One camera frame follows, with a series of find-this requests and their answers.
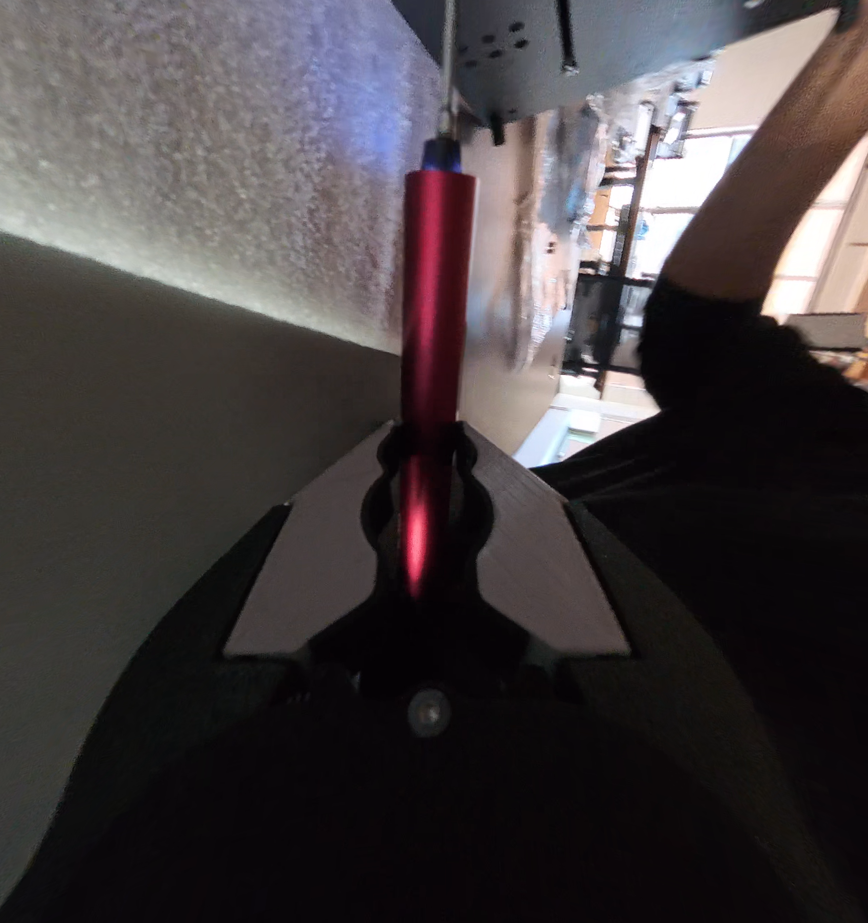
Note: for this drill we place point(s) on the dark grey desk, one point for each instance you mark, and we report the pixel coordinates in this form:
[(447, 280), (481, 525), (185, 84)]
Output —
[(117, 432)]

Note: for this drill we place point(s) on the person in black shirt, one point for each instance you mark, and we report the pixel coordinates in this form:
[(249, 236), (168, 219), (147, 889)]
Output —
[(765, 505)]

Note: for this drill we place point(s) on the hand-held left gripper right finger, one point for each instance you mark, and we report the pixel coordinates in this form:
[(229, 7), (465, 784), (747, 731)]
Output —
[(549, 577)]

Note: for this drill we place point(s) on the black metal plate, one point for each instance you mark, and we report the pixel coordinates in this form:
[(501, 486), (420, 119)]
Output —
[(520, 65)]

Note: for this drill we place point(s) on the person's right forearm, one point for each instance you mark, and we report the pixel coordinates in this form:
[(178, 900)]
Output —
[(751, 180)]

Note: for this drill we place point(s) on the black metal shelf rack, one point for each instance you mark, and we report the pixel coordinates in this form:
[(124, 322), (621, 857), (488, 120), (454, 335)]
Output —
[(607, 295)]

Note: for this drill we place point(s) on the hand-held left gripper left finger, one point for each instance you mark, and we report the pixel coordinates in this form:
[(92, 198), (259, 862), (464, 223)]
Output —
[(311, 562)]

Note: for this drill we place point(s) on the red electric screwdriver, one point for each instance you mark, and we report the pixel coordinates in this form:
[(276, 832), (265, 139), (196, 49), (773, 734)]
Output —
[(437, 288)]

